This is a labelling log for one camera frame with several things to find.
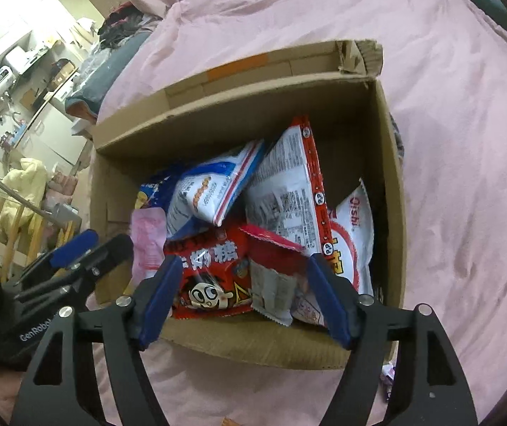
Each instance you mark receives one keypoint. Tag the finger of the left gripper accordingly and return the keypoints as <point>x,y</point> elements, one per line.
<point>44,268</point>
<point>83,275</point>

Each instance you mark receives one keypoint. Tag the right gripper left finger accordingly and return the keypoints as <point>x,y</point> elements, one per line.
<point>83,349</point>

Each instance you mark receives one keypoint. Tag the pink snack packet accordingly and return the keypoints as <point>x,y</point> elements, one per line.
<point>148,232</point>

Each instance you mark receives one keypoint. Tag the blue mini noodle snack bag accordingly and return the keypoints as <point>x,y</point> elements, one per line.
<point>159,190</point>

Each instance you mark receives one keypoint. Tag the brown triangle crisp packet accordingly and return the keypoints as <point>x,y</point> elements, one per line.
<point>280,288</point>

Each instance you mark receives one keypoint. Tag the red milk candy bag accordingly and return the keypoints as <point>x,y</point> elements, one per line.
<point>216,281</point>

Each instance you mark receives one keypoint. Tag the white blue snack bag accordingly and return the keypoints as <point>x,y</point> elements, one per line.
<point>204,193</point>

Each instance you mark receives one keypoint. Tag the white red Oishi snack bag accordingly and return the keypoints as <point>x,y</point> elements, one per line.
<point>352,229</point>

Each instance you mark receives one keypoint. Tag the white red-edged snack bag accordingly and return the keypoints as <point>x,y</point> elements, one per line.
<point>287,195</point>

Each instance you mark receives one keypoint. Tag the person's left hand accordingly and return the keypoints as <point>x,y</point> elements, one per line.
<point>10,382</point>

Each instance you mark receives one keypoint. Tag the white kitchen cabinet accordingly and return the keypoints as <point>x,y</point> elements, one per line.
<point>49,139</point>

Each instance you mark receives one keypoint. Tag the grey blue folded bedding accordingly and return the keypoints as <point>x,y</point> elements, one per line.
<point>98,73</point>

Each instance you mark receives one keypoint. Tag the grey striped garment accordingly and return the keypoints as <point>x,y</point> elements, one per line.
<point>398,139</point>

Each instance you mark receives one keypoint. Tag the pile of dark clothes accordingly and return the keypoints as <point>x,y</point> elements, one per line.
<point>125,21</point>

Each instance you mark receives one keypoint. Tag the brown cardboard box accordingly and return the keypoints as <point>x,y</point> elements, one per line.
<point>335,84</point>

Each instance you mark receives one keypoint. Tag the pink bed duvet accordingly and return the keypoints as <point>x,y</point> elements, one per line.
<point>445,81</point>

